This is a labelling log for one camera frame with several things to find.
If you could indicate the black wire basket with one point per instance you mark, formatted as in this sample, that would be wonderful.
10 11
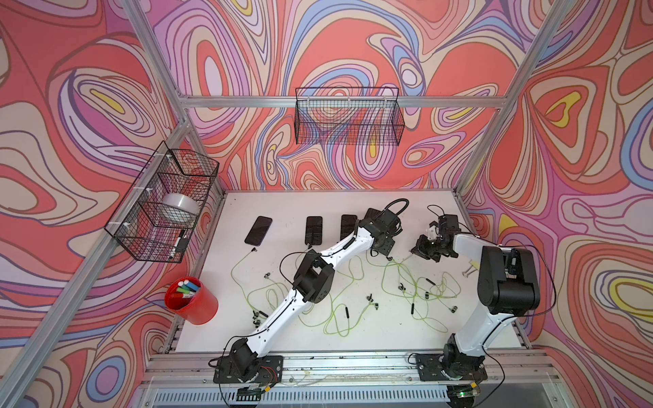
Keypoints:
138 226
348 116

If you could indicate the yellow binder clip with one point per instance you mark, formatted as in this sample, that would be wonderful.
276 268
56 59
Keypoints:
473 267

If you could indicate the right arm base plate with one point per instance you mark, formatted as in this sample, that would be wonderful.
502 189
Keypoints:
441 368

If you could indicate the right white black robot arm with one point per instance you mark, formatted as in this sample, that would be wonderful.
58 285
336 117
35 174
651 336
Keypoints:
507 288

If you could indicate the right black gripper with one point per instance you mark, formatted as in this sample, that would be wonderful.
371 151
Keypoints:
420 249

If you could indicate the red cup with markers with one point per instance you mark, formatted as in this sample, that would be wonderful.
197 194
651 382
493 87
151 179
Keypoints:
189 299

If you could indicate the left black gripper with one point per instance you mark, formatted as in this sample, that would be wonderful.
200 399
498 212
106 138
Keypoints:
388 246

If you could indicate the white tape roll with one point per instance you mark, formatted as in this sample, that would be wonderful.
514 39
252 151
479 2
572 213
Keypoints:
179 206

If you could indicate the green earphones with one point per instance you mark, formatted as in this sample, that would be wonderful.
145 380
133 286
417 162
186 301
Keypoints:
261 292
444 291
419 310
339 321
306 316

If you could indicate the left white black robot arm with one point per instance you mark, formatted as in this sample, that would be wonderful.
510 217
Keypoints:
244 349

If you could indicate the back black wire basket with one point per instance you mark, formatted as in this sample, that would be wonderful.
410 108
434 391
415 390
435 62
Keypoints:
348 116

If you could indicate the black phone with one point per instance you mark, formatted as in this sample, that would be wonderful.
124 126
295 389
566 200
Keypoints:
313 231
258 231
347 225
372 213

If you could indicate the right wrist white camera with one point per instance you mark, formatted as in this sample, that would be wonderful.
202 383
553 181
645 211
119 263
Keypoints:
433 232

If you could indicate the black marker in basket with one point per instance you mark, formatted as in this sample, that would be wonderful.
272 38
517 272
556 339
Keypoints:
180 243

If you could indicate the left black wire basket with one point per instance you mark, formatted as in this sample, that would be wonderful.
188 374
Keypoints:
138 226

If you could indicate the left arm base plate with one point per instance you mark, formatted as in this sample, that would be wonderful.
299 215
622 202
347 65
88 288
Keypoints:
263 371

